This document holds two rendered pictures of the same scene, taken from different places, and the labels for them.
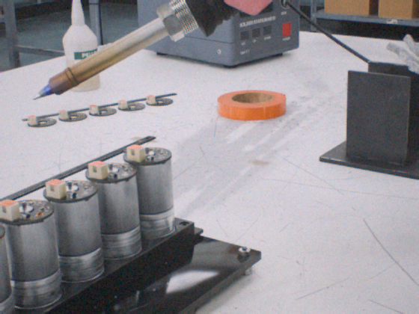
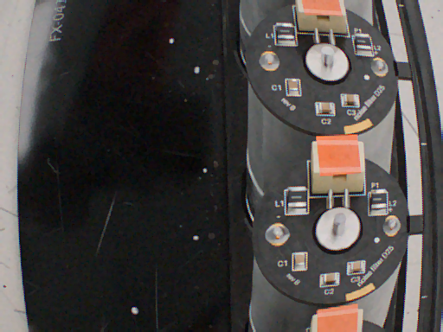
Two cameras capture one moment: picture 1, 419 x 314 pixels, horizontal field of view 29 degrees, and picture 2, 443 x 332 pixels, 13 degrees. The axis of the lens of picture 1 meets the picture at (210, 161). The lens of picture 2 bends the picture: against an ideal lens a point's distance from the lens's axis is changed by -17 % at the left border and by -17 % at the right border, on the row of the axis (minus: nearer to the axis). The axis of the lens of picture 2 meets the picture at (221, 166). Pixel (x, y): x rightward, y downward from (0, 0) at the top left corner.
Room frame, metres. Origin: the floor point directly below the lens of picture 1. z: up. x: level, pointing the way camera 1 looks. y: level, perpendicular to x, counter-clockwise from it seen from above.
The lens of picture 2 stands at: (0.47, -0.05, 1.10)
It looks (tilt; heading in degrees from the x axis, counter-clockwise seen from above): 62 degrees down; 143
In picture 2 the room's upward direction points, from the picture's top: straight up
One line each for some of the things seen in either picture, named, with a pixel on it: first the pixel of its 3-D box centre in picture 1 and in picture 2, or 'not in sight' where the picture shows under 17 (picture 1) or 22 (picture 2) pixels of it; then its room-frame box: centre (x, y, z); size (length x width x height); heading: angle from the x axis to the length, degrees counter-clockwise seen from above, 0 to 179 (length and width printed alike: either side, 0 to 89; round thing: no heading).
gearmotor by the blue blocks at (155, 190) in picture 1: (150, 199); not in sight; (0.39, 0.03, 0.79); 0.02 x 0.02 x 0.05
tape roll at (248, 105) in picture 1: (251, 104); not in sight; (0.68, -0.04, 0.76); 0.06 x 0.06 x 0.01
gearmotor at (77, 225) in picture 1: (75, 238); (324, 140); (0.34, 0.06, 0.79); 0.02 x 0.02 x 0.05
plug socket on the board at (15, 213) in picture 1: (10, 209); not in sight; (0.31, 0.09, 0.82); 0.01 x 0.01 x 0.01; 55
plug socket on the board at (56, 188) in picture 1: (57, 188); (322, 15); (0.34, 0.07, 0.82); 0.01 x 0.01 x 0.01; 55
